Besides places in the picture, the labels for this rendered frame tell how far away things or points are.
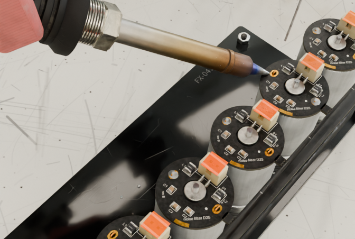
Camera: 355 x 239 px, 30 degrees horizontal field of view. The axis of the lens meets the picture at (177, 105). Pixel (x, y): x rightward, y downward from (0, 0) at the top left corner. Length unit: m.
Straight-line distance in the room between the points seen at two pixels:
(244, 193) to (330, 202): 0.07
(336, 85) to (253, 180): 0.06
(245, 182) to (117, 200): 0.06
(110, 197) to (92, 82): 0.07
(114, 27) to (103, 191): 0.08
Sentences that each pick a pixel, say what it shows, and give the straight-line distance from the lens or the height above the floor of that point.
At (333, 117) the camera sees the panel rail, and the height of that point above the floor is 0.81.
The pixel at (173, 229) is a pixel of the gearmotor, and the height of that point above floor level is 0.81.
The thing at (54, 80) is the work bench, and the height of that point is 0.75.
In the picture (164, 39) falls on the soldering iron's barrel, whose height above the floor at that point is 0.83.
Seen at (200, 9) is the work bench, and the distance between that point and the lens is 0.34.
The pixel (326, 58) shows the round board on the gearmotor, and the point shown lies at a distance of 0.25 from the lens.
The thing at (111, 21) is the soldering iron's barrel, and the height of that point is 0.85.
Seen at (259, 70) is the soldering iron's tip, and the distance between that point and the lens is 0.24.
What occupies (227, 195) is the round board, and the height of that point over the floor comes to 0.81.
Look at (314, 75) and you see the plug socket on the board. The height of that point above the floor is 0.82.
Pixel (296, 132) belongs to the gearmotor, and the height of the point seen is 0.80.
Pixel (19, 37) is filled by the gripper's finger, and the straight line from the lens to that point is 0.19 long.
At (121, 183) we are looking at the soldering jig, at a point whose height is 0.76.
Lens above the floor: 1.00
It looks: 55 degrees down
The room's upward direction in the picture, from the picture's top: 7 degrees clockwise
